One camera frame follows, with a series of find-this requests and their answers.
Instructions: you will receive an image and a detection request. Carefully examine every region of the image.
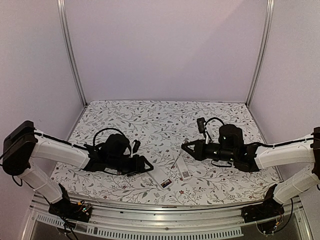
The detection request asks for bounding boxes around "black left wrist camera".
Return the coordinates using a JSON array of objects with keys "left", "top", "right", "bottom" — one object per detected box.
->
[{"left": 131, "top": 139, "right": 141, "bottom": 156}]

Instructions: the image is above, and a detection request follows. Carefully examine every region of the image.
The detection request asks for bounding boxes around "aluminium front rail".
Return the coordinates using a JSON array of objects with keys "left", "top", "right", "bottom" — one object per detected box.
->
[{"left": 21, "top": 194, "right": 315, "bottom": 240}]

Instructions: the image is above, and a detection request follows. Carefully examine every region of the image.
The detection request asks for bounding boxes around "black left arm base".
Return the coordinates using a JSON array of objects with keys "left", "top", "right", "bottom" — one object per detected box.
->
[{"left": 48, "top": 196, "right": 93, "bottom": 223}]

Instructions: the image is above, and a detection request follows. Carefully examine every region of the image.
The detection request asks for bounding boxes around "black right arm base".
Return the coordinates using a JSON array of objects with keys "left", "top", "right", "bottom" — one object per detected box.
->
[{"left": 241, "top": 184, "right": 285, "bottom": 235}]

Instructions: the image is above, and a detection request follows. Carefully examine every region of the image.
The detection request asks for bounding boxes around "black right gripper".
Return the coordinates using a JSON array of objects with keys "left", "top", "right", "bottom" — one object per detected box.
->
[{"left": 181, "top": 139, "right": 236, "bottom": 163}]

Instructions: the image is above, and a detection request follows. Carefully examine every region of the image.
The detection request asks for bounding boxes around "aluminium back left frame post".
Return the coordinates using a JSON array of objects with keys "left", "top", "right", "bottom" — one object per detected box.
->
[{"left": 56, "top": 0, "right": 88, "bottom": 108}]

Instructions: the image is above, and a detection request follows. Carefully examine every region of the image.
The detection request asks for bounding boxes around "aluminium back right frame post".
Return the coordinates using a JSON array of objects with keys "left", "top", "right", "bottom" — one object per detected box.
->
[{"left": 245, "top": 0, "right": 275, "bottom": 109}]

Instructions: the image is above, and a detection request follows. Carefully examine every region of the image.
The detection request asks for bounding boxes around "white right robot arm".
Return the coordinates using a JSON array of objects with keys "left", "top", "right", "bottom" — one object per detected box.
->
[{"left": 181, "top": 124, "right": 320, "bottom": 218}]

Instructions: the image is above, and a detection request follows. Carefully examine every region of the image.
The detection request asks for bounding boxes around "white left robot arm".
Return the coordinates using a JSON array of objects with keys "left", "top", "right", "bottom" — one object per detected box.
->
[{"left": 0, "top": 120, "right": 154, "bottom": 217}]

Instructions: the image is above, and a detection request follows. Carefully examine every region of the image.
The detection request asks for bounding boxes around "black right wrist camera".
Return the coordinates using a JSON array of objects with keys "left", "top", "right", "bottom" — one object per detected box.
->
[{"left": 196, "top": 117, "right": 206, "bottom": 134}]

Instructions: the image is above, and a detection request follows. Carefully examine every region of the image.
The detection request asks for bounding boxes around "white remote with QR label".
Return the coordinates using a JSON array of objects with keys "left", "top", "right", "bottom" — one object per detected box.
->
[{"left": 174, "top": 156, "right": 192, "bottom": 181}]

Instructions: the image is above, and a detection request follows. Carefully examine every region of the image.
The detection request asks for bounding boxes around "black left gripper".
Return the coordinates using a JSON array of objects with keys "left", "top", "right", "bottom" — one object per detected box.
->
[{"left": 107, "top": 154, "right": 154, "bottom": 177}]

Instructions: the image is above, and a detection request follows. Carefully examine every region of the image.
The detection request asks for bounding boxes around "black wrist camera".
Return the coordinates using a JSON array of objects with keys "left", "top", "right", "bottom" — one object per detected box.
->
[
  {"left": 196, "top": 117, "right": 206, "bottom": 134},
  {"left": 131, "top": 139, "right": 141, "bottom": 156}
]

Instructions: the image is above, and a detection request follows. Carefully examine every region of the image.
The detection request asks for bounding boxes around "aluminium frame post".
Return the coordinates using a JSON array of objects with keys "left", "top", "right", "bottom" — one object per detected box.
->
[
  {"left": 56, "top": 0, "right": 88, "bottom": 108},
  {"left": 245, "top": 0, "right": 275, "bottom": 109}
]

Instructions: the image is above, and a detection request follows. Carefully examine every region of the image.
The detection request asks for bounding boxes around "white remote control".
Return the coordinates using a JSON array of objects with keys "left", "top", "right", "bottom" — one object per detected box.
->
[{"left": 147, "top": 166, "right": 174, "bottom": 190}]

